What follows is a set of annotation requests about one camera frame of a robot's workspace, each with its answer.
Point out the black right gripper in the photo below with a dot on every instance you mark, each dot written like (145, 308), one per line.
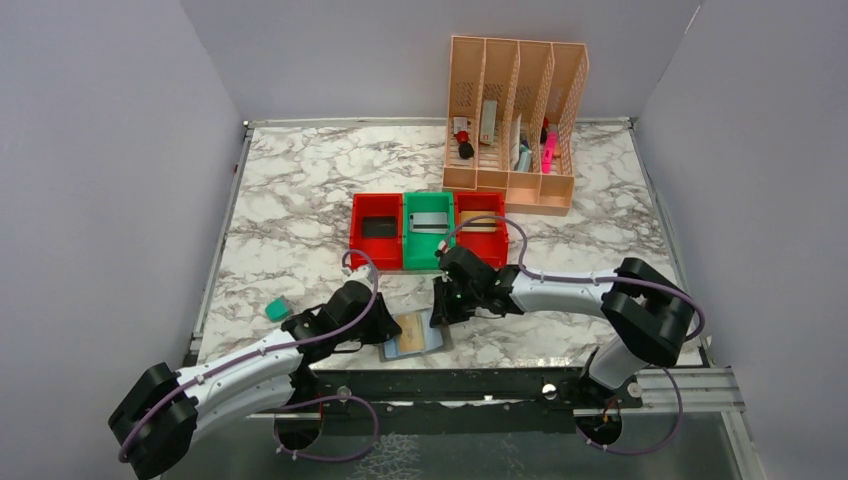
(444, 307)

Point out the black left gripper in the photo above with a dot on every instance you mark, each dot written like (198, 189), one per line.
(382, 324)

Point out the grey card holder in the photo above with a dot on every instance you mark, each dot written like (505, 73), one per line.
(438, 339)

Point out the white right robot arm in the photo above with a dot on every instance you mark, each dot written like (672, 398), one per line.
(650, 315)

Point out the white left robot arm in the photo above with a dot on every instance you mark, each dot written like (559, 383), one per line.
(167, 410)

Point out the gold striped card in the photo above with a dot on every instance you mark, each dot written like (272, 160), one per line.
(475, 221)

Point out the silver striped card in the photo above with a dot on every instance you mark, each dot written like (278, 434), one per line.
(428, 222)

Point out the black card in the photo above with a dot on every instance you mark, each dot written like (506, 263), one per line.
(379, 227)

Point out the red plastic bin right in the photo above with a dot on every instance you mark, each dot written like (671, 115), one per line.
(492, 248)

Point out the red plastic bin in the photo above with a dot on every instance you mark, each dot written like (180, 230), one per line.
(386, 254)
(492, 248)

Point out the teal eraser block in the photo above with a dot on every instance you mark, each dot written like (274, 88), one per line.
(278, 310)

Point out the green plastic bin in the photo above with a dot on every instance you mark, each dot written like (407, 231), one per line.
(419, 249)

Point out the red plastic bin left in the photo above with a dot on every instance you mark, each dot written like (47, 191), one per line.
(386, 254)

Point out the red black marker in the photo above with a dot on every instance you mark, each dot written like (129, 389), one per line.
(465, 149)

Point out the teal pen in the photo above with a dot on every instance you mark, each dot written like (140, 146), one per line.
(523, 164)

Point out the white red box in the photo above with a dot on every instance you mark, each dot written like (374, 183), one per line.
(488, 122)

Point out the pink highlighter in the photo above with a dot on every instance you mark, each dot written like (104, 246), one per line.
(549, 152)

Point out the peach desk organizer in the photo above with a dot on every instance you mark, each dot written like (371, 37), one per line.
(539, 86)

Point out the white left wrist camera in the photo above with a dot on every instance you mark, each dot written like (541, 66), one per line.
(362, 274)

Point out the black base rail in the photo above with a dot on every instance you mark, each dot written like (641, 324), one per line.
(444, 401)

